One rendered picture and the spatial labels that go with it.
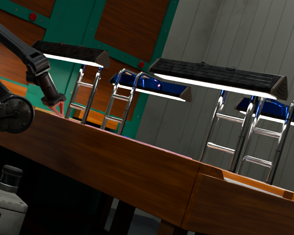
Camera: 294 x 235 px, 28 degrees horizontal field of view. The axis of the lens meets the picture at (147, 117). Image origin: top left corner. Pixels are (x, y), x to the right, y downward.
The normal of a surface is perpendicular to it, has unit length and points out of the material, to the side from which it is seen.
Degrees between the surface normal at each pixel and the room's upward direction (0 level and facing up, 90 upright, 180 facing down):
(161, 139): 90
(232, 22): 90
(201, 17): 90
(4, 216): 90
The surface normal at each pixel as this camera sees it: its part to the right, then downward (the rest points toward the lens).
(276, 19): -0.85, -0.29
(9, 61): 0.64, 0.17
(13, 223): 0.43, 0.10
